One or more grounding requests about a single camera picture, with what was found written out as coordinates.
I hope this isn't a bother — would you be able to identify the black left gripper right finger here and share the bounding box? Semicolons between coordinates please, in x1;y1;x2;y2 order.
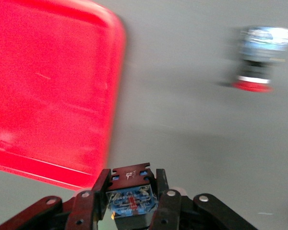
150;169;259;230

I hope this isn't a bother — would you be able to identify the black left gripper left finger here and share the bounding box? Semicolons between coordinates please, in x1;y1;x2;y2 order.
0;169;112;230

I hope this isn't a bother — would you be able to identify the red button red-striped label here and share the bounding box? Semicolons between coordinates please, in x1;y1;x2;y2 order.
106;162;159;230

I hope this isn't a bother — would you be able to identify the red button blue-green label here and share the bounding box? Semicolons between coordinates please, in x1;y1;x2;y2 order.
231;25;288;93

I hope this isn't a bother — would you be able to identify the red plastic tray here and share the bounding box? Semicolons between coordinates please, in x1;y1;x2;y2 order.
0;0;128;191

